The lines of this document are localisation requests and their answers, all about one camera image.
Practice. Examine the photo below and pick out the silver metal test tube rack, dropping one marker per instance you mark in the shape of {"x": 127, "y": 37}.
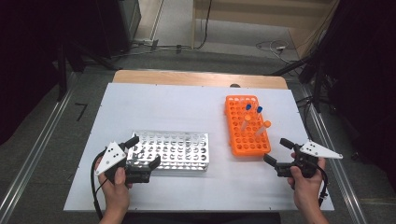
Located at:
{"x": 177, "y": 149}

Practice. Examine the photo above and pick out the person's right hand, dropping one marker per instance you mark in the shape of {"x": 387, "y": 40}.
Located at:
{"x": 306, "y": 189}

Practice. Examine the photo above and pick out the wooden table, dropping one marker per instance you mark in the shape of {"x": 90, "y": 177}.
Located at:
{"x": 199, "y": 77}

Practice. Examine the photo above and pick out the black curtain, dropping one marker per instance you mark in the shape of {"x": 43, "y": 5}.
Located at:
{"x": 367, "y": 77}
{"x": 25, "y": 62}

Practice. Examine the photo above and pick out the person's left hand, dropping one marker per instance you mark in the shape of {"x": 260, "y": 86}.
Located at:
{"x": 116, "y": 196}

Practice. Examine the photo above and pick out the light wooden platform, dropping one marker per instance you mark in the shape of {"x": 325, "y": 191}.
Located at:
{"x": 249, "y": 14}

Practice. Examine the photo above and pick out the black metal stand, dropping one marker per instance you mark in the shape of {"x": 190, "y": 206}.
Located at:
{"x": 317, "y": 84}

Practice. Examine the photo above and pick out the orange-capped test tube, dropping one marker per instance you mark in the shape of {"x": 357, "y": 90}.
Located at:
{"x": 266, "y": 124}
{"x": 247, "y": 118}

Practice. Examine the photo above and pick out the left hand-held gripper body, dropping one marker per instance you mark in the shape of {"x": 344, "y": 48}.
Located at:
{"x": 110, "y": 157}

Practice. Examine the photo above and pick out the blue-capped test tube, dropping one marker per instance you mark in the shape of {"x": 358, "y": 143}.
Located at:
{"x": 248, "y": 107}
{"x": 259, "y": 109}

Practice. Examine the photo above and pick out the aluminium floor rail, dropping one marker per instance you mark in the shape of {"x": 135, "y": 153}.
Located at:
{"x": 344, "y": 186}
{"x": 29, "y": 161}

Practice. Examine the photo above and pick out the black cabinet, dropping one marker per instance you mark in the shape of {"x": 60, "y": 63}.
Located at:
{"x": 115, "y": 25}

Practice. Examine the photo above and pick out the orange plastic test tube rack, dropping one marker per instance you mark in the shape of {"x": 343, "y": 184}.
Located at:
{"x": 246, "y": 143}

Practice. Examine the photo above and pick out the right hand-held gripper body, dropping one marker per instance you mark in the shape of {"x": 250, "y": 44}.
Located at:
{"x": 314, "y": 151}

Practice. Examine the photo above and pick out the white table board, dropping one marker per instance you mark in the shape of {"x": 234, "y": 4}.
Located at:
{"x": 186, "y": 109}

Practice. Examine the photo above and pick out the black tripod stand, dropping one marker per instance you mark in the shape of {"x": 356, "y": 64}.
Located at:
{"x": 62, "y": 77}

